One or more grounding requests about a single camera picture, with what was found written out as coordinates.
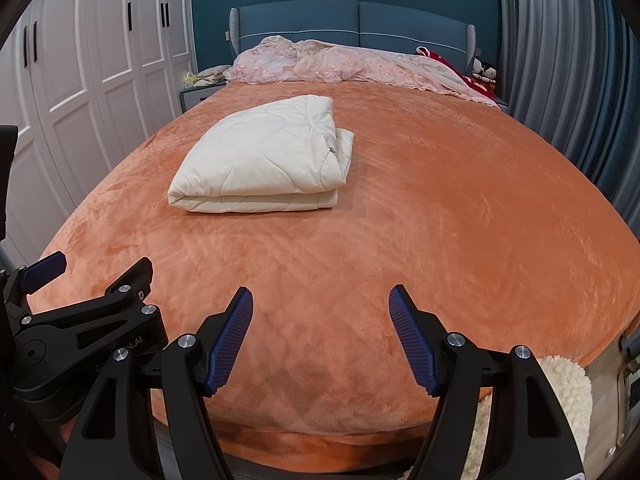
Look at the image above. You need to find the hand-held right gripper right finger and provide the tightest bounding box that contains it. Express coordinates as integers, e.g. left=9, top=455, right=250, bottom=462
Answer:
left=388, top=284, right=586, bottom=480

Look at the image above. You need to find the grey furniture piece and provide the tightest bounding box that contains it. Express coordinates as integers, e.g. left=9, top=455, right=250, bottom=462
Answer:
left=617, top=332, right=640, bottom=461

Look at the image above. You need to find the white quilted jacket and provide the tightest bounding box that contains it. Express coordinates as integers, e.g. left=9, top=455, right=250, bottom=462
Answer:
left=167, top=94, right=356, bottom=213

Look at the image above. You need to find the blue upholstered headboard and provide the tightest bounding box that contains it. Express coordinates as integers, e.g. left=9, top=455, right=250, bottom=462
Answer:
left=228, top=0, right=478, bottom=73

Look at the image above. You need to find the white panelled wardrobe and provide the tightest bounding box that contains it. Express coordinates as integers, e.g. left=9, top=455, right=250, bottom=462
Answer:
left=0, top=0, right=198, bottom=256

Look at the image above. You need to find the grey curtain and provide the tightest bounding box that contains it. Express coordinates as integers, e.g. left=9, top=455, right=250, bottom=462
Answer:
left=497, top=0, right=640, bottom=256

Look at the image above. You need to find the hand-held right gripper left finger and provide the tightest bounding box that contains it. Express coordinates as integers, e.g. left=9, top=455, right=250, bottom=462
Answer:
left=59, top=286, right=254, bottom=480

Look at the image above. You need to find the pink floral quilt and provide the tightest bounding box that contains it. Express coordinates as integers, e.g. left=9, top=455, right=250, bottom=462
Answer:
left=222, top=36, right=501, bottom=108

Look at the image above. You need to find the orange plush bed blanket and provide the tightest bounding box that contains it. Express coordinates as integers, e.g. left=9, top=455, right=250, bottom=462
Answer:
left=25, top=80, right=640, bottom=448

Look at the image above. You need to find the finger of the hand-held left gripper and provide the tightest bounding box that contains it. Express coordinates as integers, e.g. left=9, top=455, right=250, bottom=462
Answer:
left=0, top=251, right=67, bottom=307
left=27, top=256, right=154, bottom=332

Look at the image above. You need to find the cream fleece coat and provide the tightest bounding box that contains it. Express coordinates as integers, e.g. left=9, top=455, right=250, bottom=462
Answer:
left=457, top=355, right=594, bottom=480

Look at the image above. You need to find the grey nightstand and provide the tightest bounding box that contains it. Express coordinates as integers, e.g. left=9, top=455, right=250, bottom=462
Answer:
left=180, top=85, right=226, bottom=113

